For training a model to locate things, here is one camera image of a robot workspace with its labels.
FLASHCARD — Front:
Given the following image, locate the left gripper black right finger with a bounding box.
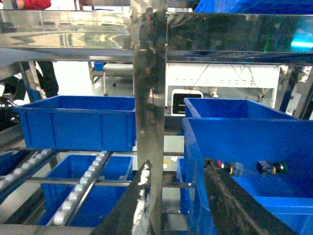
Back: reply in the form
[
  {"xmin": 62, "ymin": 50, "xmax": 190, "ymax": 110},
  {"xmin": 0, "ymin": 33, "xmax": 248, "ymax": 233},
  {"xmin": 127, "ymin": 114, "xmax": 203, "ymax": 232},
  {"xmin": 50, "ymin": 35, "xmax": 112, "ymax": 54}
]
[{"xmin": 203, "ymin": 158, "xmax": 296, "ymax": 235}]

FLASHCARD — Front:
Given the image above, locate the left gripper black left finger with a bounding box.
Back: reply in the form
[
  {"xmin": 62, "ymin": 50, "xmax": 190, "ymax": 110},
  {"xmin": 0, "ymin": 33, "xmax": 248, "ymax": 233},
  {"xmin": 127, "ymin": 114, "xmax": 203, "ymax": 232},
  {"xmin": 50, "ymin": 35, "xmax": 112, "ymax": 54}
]
[{"xmin": 92, "ymin": 160, "xmax": 152, "ymax": 235}]

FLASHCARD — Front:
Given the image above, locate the red mushroom push button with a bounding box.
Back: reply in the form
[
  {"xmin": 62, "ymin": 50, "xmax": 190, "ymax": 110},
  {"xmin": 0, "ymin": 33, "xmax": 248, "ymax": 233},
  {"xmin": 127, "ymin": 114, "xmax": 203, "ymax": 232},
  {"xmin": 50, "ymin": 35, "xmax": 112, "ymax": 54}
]
[{"xmin": 217, "ymin": 160, "xmax": 244, "ymax": 177}]

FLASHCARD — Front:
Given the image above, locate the green mushroom push button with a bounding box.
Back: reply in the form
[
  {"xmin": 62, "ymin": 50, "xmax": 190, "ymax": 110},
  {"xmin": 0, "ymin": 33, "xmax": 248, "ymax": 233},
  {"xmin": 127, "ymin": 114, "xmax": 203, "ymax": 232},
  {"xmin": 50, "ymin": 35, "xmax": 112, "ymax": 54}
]
[{"xmin": 256, "ymin": 161, "xmax": 288, "ymax": 175}]

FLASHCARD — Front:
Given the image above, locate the white roller track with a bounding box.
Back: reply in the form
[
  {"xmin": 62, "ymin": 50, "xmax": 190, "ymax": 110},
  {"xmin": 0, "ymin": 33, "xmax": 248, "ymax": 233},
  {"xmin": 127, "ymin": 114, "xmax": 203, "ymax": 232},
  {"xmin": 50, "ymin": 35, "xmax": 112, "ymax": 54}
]
[{"xmin": 47, "ymin": 151, "xmax": 113, "ymax": 226}]

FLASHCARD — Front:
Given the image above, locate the blue bin lower level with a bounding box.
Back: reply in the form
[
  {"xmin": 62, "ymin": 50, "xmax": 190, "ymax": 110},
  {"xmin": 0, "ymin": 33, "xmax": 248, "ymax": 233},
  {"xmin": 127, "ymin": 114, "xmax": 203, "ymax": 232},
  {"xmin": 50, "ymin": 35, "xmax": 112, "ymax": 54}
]
[{"xmin": 36, "ymin": 154, "xmax": 134, "ymax": 228}]

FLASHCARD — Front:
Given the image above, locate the blue bin on left rollers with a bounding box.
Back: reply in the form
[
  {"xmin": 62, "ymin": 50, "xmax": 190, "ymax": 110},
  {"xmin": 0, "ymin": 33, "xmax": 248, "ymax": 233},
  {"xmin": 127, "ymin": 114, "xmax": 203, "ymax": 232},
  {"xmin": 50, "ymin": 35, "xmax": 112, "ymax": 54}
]
[{"xmin": 13, "ymin": 95, "xmax": 136, "ymax": 152}]

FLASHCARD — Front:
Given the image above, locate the blue bin behind target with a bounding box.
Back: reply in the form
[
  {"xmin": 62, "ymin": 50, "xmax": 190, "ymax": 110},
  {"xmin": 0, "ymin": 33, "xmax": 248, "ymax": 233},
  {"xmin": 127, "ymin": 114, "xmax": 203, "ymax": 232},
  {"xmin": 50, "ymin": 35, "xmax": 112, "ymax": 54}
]
[{"xmin": 184, "ymin": 98, "xmax": 296, "ymax": 119}]

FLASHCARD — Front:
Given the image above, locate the steel shelf upright post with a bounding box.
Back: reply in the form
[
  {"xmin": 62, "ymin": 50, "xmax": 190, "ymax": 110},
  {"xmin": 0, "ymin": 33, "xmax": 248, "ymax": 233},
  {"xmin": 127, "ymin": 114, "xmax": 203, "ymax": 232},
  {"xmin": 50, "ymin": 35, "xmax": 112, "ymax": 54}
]
[{"xmin": 131, "ymin": 0, "xmax": 168, "ymax": 235}]

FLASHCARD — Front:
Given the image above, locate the steel shelf front rail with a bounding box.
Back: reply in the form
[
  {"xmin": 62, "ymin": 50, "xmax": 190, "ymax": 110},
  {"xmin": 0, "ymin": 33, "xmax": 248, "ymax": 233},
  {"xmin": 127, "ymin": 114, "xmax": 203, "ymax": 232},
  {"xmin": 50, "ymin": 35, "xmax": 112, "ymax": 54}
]
[{"xmin": 0, "ymin": 10, "xmax": 313, "ymax": 65}]

